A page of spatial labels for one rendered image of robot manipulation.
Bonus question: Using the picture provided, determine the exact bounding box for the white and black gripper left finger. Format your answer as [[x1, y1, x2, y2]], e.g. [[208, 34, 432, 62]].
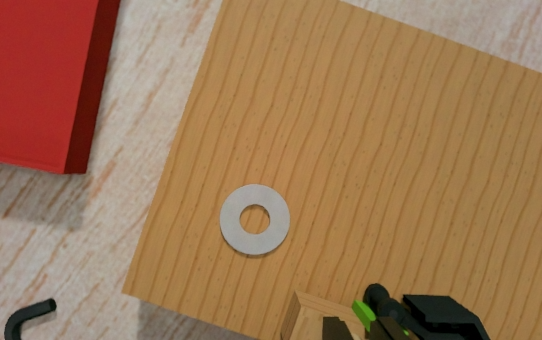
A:
[[322, 316, 354, 340]]

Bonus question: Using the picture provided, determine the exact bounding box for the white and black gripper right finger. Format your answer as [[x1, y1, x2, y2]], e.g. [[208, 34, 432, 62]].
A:
[[370, 317, 411, 340]]

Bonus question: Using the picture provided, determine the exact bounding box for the small light wooden block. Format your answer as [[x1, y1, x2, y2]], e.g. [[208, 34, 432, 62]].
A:
[[281, 290, 370, 340]]

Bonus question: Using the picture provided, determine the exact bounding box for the grey washer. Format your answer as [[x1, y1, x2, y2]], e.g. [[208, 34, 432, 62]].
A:
[[220, 184, 290, 254]]

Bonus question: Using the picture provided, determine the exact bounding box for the black spring clamp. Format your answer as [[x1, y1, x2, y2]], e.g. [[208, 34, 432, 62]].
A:
[[352, 283, 490, 340]]

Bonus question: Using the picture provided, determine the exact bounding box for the black hex key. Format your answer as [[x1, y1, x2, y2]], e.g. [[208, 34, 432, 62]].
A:
[[4, 297, 57, 340]]

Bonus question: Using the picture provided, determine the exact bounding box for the light brown wooden bench board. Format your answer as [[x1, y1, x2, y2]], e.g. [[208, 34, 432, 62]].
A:
[[121, 0, 542, 340]]

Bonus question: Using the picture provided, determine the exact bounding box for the red open tray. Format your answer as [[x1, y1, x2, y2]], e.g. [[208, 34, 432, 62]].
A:
[[0, 0, 122, 173]]

